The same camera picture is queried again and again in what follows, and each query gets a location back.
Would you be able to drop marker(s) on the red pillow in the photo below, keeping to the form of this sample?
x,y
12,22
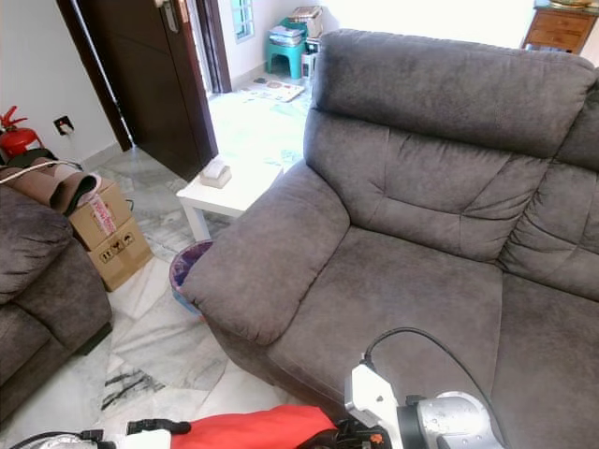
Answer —
x,y
253,430

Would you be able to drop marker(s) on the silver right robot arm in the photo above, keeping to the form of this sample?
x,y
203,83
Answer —
x,y
454,423

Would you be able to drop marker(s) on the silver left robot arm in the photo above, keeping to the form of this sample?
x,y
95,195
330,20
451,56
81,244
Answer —
x,y
47,445

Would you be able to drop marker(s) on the dark grey fabric sofa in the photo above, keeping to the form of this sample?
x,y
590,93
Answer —
x,y
412,281

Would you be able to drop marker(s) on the grey fabric armchair sofa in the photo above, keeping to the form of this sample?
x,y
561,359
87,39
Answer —
x,y
47,281

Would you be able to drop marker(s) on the patterned floor mat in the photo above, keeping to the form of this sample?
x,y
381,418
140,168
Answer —
x,y
273,91

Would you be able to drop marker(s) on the purple and blue basket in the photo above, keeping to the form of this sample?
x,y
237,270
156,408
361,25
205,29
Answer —
x,y
182,276

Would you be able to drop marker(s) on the cardboard box with black symbols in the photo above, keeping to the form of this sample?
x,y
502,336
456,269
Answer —
x,y
124,264

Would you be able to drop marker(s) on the cardboard box with red tape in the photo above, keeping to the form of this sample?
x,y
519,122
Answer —
x,y
86,224

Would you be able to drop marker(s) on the white side table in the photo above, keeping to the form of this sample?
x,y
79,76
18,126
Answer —
x,y
239,196

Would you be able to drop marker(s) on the beige tissue box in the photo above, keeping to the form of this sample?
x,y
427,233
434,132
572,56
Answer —
x,y
215,176

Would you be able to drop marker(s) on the rolled brown mat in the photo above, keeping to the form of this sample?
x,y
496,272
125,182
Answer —
x,y
56,187

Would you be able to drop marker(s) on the red fire extinguisher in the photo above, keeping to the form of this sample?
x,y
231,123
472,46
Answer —
x,y
19,140

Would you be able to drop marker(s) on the dark wooden door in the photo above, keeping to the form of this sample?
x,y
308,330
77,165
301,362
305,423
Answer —
x,y
150,84

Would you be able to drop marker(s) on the green plastic stool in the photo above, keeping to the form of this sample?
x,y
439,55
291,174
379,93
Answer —
x,y
285,60

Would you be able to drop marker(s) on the white paper stack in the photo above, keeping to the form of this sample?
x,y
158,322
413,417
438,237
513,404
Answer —
x,y
287,37

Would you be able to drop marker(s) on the glass louvre window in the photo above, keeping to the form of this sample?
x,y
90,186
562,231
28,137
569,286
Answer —
x,y
242,17

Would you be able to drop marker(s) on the brown wooden cabinet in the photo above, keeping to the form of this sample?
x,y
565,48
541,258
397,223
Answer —
x,y
560,30

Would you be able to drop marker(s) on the brass pot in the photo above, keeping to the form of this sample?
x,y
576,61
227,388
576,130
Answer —
x,y
571,4

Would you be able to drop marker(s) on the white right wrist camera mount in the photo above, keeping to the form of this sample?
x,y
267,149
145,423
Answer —
x,y
365,393

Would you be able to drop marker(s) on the black wall socket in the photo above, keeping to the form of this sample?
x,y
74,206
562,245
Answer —
x,y
64,124

